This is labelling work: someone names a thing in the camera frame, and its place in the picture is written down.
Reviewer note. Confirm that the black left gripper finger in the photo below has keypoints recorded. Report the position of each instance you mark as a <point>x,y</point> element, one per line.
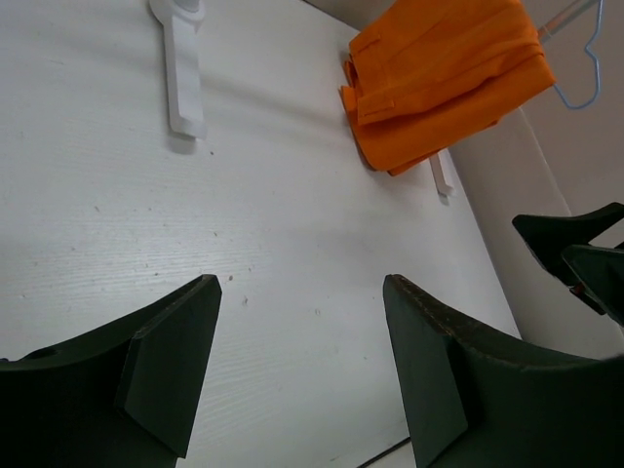
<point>475,396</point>
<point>125,394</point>
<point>600,271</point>
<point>546,237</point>

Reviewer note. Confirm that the white clothes rack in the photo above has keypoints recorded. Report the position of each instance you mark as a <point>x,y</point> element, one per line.
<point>268,70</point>

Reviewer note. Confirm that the orange trousers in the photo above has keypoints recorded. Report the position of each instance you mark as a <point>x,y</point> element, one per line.
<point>428,74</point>

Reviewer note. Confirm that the blue wire hanger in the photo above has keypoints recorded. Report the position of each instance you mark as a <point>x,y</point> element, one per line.
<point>587,56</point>

